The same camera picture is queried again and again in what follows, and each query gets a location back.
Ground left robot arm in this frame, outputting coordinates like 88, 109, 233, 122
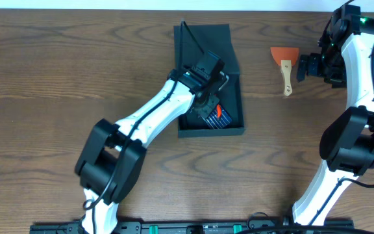
75, 51, 228, 233

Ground red handled pliers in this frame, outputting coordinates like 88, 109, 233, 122
216, 104, 222, 119

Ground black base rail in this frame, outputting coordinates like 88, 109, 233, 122
29, 219, 355, 234

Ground orange scraper wooden handle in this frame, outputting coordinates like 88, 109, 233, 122
270, 47, 299, 96

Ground black open gift box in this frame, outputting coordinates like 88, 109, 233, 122
178, 24, 245, 138

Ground blue drill bit case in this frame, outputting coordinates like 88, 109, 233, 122
204, 108, 232, 129

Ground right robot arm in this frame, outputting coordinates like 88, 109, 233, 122
292, 1, 374, 226

